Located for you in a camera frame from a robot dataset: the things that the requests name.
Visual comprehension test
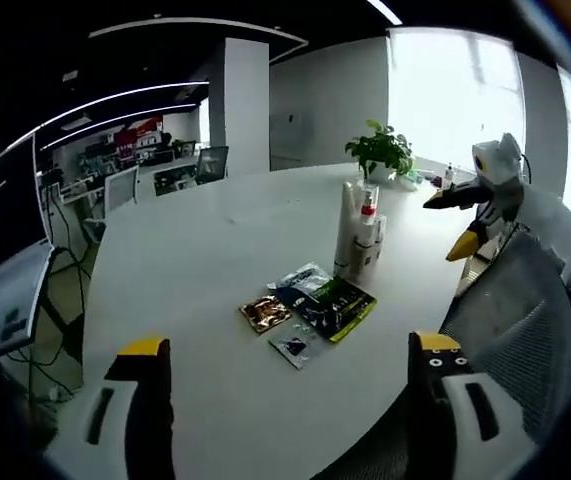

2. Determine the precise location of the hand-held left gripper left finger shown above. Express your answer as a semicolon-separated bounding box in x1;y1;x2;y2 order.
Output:
39;337;176;480

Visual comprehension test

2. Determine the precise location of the potted green plant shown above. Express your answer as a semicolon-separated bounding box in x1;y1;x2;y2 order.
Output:
344;118;416;184

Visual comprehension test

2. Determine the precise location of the white mesh chair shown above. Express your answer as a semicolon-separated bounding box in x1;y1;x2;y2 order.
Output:
103;166;140;212

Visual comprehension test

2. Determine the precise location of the dark green skincare sachet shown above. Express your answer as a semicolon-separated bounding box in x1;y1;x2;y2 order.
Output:
267;277;379;345

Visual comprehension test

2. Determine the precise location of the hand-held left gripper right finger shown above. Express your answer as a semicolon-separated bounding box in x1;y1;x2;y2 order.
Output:
403;329;545;480

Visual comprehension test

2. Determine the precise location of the white red-collar skincare bottle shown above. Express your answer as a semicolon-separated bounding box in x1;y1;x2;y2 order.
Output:
356;183;382;241

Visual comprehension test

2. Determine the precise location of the white desk with black legs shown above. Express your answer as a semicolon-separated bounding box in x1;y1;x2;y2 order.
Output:
0;243;57;357

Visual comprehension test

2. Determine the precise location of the gold skincare sachet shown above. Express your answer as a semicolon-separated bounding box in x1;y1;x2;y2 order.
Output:
238;294;295;340

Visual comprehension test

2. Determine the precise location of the black mesh office chair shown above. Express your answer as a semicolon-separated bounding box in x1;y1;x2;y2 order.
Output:
195;145;230;185

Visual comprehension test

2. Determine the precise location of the grey mesh office chair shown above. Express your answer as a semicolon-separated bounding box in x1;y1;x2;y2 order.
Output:
439;227;571;461

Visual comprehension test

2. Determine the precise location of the white skincare tube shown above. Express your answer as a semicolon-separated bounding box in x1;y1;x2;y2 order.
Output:
333;181;359;276

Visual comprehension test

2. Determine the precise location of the white red-label skincare bottle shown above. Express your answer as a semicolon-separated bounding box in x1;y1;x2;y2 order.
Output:
350;219;380;277
372;213;389;264

